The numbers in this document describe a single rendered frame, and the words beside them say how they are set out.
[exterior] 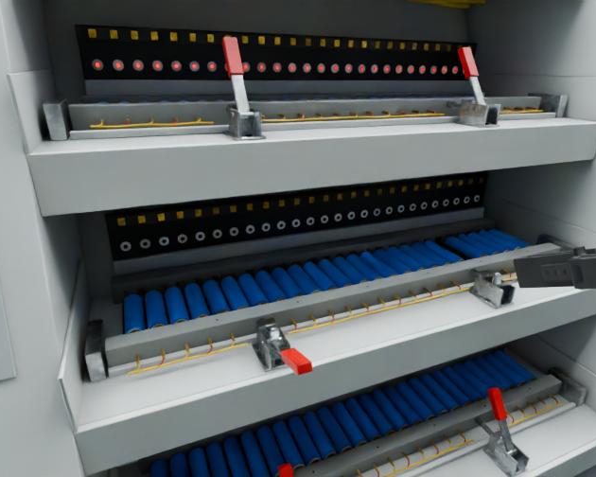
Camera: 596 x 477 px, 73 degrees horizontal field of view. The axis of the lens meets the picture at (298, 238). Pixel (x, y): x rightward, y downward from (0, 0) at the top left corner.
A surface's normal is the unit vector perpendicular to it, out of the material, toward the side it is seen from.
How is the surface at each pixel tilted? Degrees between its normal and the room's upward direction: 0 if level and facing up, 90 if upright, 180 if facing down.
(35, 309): 90
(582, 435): 20
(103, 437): 111
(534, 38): 90
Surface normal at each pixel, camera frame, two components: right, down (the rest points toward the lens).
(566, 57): -0.92, 0.14
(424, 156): 0.39, 0.37
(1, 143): 0.37, 0.03
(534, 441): 0.01, -0.92
